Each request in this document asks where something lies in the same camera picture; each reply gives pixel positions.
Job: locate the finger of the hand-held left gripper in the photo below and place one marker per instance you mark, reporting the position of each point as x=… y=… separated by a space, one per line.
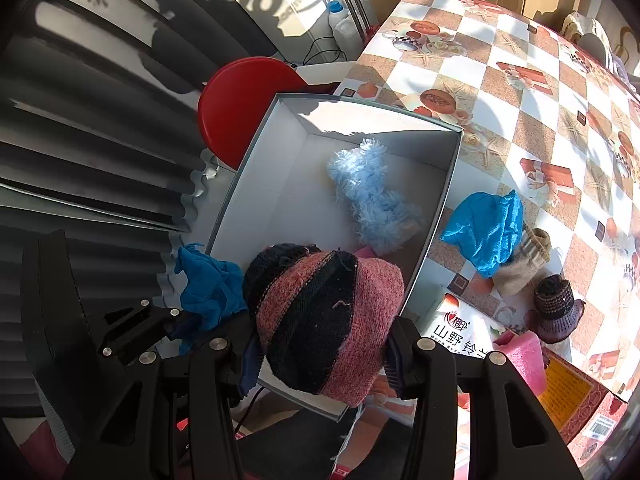
x=130 y=327

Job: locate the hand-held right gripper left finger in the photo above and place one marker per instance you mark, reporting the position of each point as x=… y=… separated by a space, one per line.
x=250 y=365

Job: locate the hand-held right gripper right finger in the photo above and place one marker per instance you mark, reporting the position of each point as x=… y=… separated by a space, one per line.
x=392 y=360

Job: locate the pink and black knit hat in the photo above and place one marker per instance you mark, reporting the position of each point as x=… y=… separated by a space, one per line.
x=350 y=335

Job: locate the dark blue cloth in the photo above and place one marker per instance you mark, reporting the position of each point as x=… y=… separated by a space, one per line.
x=210 y=285

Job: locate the light blue fluffy cloth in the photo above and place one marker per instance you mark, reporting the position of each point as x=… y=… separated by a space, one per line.
x=375 y=200

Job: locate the grey cardboard box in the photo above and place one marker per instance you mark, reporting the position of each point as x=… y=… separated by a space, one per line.
x=280 y=185

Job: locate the tissue pack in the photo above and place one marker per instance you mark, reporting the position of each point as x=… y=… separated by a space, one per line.
x=460 y=335

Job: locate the person's red trousers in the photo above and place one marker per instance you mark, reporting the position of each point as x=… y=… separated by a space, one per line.
x=25 y=450

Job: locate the beige knit sock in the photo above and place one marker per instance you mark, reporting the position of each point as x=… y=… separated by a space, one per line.
x=520 y=270

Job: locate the blue plastic shoe cover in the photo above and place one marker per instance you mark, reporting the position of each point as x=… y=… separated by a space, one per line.
x=480 y=230

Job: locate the red patterned box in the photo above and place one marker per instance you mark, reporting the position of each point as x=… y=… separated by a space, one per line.
x=595 y=410

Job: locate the red stool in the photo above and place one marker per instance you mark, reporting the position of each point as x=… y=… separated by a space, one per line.
x=240 y=105

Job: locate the checked table cover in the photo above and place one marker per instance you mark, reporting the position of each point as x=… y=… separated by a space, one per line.
x=500 y=110

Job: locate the white bottle with blue cap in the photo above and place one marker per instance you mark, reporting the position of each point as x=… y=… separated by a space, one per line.
x=344 y=27

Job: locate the white woven object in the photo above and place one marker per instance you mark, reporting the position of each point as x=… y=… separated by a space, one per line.
x=590 y=40

